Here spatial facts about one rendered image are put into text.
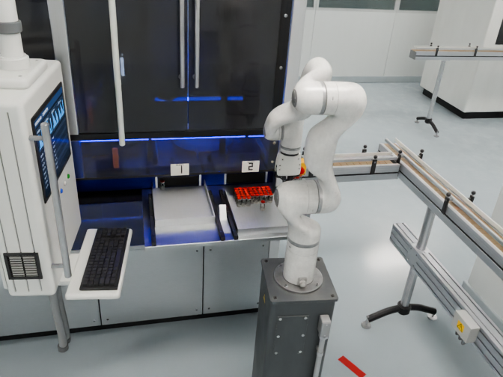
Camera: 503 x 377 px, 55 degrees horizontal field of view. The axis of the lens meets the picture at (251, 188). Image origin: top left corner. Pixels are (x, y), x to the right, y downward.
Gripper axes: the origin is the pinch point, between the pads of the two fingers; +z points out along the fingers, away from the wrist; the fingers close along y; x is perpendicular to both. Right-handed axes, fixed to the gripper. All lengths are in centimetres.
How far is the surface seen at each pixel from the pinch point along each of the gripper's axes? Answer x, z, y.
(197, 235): 0.3, 22.5, 36.7
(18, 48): -3, -55, 95
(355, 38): -495, 47, -252
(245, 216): -11.9, 22.3, 13.7
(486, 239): 26, 17, -84
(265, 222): -5.9, 22.3, 5.7
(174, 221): -9, 20, 46
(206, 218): -8.6, 20.0, 31.7
